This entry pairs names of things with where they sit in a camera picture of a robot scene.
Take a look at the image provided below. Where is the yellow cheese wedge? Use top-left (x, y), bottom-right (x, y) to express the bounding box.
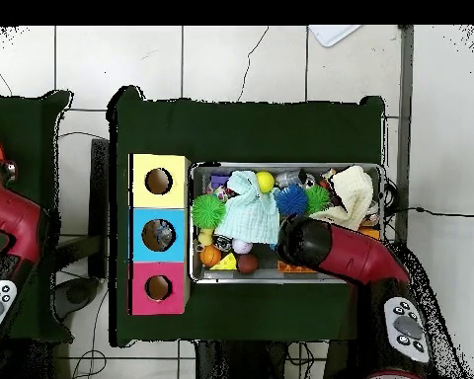
top-left (208, 252), bottom-right (238, 271)

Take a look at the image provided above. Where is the clear plastic packet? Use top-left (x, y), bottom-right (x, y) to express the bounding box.
top-left (154, 219), bottom-right (177, 248)

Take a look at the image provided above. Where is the black upright panel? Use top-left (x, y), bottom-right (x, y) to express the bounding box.
top-left (88, 137), bottom-right (111, 279)

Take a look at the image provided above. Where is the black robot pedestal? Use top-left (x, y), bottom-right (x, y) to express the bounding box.
top-left (195, 340), bottom-right (289, 379)

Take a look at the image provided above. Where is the shallow clear mesh bin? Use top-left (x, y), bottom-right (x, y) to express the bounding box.
top-left (188, 161), bottom-right (385, 284)

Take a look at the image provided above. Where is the cream ribbed cloth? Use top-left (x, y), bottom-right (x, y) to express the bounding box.
top-left (309, 165), bottom-right (374, 232)

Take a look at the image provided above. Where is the mint ribbed cloth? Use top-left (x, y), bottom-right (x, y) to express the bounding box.
top-left (214, 170), bottom-right (280, 245)

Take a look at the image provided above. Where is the small orange basketball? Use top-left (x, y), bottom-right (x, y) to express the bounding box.
top-left (198, 244), bottom-right (223, 268)

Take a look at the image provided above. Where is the white tray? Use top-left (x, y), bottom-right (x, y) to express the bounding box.
top-left (307, 25), bottom-right (362, 48)

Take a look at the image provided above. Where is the blue spiky toy with face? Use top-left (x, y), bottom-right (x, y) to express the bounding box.
top-left (274, 183), bottom-right (309, 217)

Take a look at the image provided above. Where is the black floor cable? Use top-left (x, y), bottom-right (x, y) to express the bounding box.
top-left (382, 204), bottom-right (474, 218)

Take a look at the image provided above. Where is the long orange block with holes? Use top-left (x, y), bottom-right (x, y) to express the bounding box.
top-left (276, 260), bottom-right (317, 274)

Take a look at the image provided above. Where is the small brown football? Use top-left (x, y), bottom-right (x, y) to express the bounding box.
top-left (236, 253), bottom-right (260, 275)

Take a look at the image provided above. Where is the plain yellow ball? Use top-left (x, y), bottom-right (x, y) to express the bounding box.
top-left (255, 170), bottom-right (276, 194)

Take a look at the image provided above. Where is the wooden box with three holes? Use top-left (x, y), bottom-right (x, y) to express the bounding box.
top-left (127, 153), bottom-right (192, 317)

